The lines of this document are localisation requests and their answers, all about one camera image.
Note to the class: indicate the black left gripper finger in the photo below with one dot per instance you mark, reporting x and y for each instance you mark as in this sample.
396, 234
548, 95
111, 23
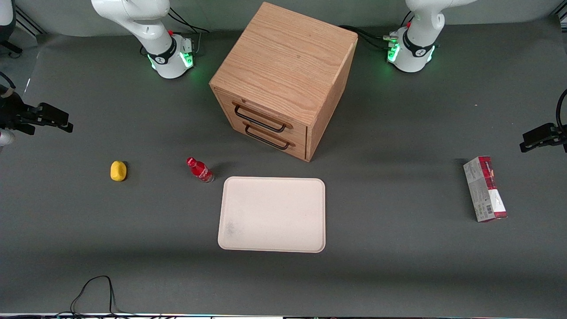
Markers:
561, 138
538, 137

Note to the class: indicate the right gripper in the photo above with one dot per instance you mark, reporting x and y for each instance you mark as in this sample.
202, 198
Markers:
12, 111

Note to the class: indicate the small red coke bottle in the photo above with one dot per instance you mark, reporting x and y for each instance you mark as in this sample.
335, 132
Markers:
199, 169

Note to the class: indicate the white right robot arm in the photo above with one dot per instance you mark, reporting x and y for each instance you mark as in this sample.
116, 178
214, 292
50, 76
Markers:
146, 26

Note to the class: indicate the beige rectangular tray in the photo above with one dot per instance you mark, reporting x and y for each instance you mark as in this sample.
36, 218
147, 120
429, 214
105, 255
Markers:
272, 215

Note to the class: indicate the red and grey carton box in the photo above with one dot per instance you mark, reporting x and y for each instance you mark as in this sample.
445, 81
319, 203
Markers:
485, 190

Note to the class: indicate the black stand foot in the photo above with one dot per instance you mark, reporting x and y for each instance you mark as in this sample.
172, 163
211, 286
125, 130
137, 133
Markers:
9, 48

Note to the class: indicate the yellow lemon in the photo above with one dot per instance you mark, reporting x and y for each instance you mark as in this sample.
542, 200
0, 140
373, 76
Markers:
118, 171

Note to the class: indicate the dark grey table mat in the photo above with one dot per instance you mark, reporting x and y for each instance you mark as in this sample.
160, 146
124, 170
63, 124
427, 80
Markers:
398, 274

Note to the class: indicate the wooden drawer front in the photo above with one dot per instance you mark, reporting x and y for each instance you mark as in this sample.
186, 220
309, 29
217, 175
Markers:
301, 133
299, 150

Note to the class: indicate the wooden two-drawer cabinet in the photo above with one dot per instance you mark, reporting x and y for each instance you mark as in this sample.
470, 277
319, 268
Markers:
288, 57

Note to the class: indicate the black frame rail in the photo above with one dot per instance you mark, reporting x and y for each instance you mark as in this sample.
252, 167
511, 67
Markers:
31, 24
561, 17

